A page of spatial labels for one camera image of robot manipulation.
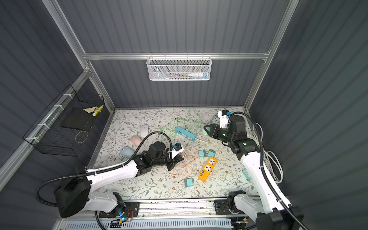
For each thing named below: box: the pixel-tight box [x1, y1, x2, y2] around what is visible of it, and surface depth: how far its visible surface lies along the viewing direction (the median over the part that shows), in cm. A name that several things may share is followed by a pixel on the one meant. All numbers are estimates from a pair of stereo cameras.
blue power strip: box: [175, 126, 197, 142], surface depth 103 cm
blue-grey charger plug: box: [198, 149, 207, 158], surface depth 93 cm
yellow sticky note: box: [83, 105, 97, 114], surface depth 82 cm
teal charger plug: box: [207, 149, 216, 158], surface depth 94 cm
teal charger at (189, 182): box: [184, 178, 194, 187], surface depth 82 cm
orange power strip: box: [198, 156, 218, 183], surface depth 86 cm
